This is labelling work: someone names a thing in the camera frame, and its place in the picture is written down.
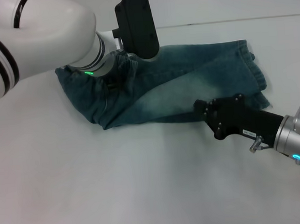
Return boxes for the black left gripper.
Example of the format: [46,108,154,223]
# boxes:
[105,77,123,93]

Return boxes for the blue denim shorts with print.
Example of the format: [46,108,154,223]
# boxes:
[53,37,275,134]

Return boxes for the right wrist connector cable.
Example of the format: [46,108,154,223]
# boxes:
[248,136,269,154]

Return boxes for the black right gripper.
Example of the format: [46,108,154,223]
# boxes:
[192,90,287,151]

